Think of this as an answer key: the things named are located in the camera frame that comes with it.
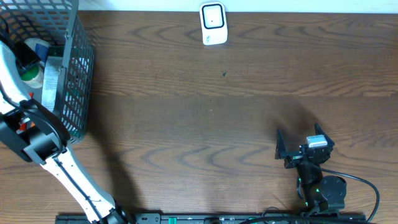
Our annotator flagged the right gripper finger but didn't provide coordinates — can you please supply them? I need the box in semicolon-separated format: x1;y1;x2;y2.
314;123;335;147
274;129;287;159

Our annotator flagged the blue white yogurt cup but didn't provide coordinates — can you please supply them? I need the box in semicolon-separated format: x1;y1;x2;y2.
24;38;51;63

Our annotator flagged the green lid jar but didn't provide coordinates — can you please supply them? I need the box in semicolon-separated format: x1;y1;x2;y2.
20;64;44;88

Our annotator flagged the green white glove package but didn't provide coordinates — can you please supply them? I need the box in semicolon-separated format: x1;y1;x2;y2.
41;46;70;116

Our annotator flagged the small orange box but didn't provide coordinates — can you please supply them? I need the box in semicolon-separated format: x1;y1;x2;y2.
19;121;35;132

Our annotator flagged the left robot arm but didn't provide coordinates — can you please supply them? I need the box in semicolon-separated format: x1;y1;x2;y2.
1;36;134;223

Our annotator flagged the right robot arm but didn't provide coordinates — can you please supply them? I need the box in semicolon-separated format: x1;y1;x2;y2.
275;124;346;217

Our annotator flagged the white barcode scanner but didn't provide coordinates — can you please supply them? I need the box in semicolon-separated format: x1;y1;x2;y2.
199;2;228;45

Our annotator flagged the grey plastic mesh basket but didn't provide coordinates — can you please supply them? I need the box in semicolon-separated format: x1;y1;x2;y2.
1;0;95;143

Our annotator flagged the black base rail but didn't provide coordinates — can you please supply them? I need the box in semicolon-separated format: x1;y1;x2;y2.
55;212;368;224

